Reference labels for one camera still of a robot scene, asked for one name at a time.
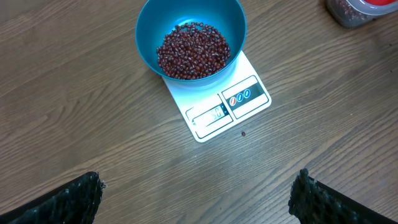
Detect red beans in container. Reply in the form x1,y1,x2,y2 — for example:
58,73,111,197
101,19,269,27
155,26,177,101
335,0,366,22

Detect red beans in bowl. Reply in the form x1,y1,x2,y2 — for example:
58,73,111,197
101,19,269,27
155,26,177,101
156,22,231,80

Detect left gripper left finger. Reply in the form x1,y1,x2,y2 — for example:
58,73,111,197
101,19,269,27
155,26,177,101
1,171,106,224

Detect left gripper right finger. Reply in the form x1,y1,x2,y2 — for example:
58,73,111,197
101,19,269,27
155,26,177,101
288,169,397,224

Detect clear plastic container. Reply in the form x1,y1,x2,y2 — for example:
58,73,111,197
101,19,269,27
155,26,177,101
325,0,397,28

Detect blue metal bowl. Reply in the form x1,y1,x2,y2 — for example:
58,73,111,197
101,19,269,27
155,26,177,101
135,0,248,86

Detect white digital kitchen scale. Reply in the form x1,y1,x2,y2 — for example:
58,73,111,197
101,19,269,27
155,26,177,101
164,52,272,142

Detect red scoop with blue handle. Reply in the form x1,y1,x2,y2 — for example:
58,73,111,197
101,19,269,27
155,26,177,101
365,0,397,6

